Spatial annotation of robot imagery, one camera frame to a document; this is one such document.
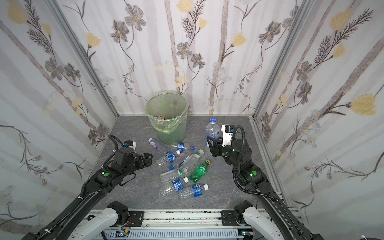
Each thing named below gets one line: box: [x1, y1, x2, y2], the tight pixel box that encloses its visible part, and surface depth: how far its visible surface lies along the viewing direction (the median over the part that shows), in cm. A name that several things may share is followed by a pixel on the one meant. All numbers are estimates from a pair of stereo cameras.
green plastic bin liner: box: [145, 90, 189, 135], surface depth 98 cm
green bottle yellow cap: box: [189, 159, 211, 183], surface depth 88 cm
